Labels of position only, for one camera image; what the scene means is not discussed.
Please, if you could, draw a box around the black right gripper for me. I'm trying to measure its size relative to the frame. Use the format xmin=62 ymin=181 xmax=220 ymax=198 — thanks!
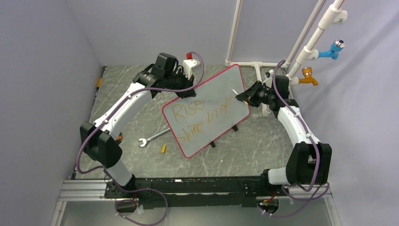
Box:
xmin=236 ymin=81 xmax=275 ymax=108

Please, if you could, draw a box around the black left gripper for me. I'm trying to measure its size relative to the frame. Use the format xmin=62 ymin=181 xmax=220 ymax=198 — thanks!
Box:
xmin=165 ymin=68 xmax=196 ymax=99

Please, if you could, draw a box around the red-framed whiteboard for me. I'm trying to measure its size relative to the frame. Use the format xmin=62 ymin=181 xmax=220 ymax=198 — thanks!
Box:
xmin=162 ymin=64 xmax=250 ymax=158

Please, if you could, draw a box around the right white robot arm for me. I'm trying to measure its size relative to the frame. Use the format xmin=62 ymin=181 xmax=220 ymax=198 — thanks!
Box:
xmin=236 ymin=75 xmax=332 ymax=195

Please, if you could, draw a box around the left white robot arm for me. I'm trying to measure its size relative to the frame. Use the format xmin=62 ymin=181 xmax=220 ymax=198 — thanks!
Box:
xmin=76 ymin=51 xmax=205 ymax=198

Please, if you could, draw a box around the white corner pipe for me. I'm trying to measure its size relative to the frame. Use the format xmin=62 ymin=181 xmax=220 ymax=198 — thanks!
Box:
xmin=225 ymin=0 xmax=242 ymax=67

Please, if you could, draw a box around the silver combination wrench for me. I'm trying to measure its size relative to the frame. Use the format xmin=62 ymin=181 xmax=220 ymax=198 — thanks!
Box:
xmin=138 ymin=128 xmax=171 ymax=148

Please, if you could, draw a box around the orange tap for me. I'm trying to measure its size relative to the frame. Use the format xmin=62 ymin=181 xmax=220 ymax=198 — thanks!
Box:
xmin=299 ymin=67 xmax=319 ymax=86

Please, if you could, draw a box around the orange black brush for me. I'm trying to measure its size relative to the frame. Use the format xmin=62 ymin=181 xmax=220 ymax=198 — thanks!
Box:
xmin=116 ymin=133 xmax=123 ymax=141

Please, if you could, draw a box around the blue tap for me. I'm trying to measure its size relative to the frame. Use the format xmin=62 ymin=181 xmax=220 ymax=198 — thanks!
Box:
xmin=318 ymin=40 xmax=345 ymax=60

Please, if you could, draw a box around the white pipe with taps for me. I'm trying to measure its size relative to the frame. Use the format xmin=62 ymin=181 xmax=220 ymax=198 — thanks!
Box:
xmin=284 ymin=0 xmax=348 ymax=85

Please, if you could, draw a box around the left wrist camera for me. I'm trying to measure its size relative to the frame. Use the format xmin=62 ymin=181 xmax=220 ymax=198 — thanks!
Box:
xmin=182 ymin=53 xmax=201 ymax=80

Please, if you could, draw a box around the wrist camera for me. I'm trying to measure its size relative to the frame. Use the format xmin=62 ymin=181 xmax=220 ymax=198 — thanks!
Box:
xmin=262 ymin=69 xmax=275 ymax=88
xmin=182 ymin=53 xmax=201 ymax=80

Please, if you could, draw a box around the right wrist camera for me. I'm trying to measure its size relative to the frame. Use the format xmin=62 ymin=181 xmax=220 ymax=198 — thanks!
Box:
xmin=262 ymin=69 xmax=275 ymax=88

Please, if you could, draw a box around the white floor pipe frame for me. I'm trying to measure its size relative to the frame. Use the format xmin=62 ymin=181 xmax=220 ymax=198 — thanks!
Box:
xmin=225 ymin=59 xmax=277 ymax=81

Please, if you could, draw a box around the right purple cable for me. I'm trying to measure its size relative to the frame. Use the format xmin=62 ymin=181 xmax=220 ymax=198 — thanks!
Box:
xmin=257 ymin=60 xmax=330 ymax=218

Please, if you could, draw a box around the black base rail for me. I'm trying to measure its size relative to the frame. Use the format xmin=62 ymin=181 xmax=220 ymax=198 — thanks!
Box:
xmin=104 ymin=174 xmax=285 ymax=209

